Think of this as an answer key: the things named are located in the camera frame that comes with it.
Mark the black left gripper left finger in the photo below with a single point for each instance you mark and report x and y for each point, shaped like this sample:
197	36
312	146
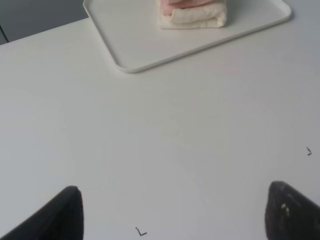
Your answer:
62	218

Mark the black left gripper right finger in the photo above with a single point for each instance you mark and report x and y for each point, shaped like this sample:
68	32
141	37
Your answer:
289	215

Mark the white cream towel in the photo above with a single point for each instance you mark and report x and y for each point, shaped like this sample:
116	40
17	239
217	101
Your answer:
211	15

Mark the pink towel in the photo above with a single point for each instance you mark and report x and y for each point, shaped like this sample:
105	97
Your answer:
168	6

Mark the white rectangular plastic tray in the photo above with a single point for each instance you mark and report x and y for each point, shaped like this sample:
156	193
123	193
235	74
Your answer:
131	33

